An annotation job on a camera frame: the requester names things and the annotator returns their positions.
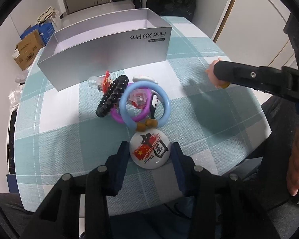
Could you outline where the white China flag badge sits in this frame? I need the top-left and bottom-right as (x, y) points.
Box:
(130, 128), (171, 169)

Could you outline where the pink pig figurine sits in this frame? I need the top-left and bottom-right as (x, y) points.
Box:
(205, 58), (230, 88)

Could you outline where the purple ring bracelet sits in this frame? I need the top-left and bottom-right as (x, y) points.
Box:
(110, 82), (154, 124)

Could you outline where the black bead bracelet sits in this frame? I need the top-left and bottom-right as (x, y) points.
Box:
(95, 74), (130, 118)

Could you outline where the light blue ring bracelet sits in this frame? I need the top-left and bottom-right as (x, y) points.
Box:
(119, 80), (171, 132)

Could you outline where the clear red charm keychain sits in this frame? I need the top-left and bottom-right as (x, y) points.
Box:
(88, 71), (112, 93)

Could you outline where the teal plaid tablecloth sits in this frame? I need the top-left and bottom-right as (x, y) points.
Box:
(13, 16), (273, 216)

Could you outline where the silver phone box lid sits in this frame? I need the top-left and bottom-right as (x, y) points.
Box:
(38, 8), (172, 91)

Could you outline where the brown cardboard box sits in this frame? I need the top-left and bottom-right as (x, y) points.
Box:
(12, 30), (45, 70)

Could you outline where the blue cardboard box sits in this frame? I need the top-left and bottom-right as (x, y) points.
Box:
(20, 23), (55, 45)

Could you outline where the cream tote bag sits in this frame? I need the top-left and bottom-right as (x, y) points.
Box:
(37, 7), (61, 24)

